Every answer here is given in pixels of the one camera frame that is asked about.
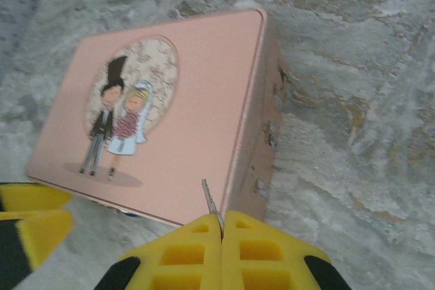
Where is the small silver key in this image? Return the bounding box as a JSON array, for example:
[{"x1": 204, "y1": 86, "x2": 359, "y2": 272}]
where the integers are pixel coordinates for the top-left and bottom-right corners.
[{"x1": 201, "y1": 178, "x2": 227, "y2": 237}]

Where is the pink box with cartoon couple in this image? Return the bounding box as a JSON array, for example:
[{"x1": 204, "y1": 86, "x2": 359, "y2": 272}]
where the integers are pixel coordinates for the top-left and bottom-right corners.
[{"x1": 24, "y1": 7, "x2": 290, "y2": 228}]

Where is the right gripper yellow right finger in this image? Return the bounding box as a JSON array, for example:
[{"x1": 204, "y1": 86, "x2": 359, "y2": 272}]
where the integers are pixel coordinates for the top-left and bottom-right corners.
[{"x1": 222, "y1": 210, "x2": 345, "y2": 290}]

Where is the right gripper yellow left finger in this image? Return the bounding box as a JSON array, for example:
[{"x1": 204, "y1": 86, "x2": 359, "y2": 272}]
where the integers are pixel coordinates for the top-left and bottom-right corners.
[{"x1": 97, "y1": 212, "x2": 224, "y2": 290}]

